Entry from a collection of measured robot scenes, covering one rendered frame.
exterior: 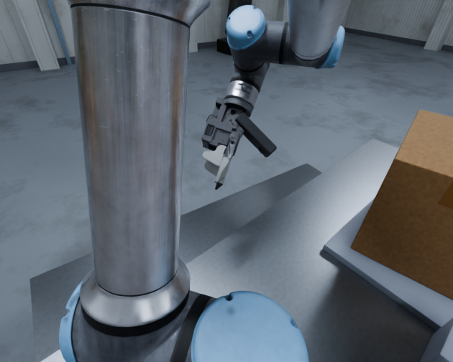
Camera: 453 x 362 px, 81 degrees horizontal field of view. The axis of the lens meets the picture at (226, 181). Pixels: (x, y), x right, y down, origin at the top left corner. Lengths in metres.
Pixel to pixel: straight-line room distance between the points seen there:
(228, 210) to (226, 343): 0.54
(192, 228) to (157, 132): 0.56
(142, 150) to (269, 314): 0.21
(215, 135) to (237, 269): 0.32
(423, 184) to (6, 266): 2.05
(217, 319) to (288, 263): 0.42
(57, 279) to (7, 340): 1.06
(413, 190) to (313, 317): 0.32
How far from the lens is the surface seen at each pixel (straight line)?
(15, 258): 2.10
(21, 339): 1.76
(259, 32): 0.56
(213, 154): 0.55
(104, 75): 0.21
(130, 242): 0.25
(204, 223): 0.76
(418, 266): 0.73
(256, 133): 0.60
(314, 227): 0.79
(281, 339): 0.31
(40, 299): 0.73
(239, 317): 0.30
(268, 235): 0.74
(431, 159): 0.62
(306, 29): 0.39
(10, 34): 6.06
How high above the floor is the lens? 1.39
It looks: 38 degrees down
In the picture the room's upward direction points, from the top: 1 degrees clockwise
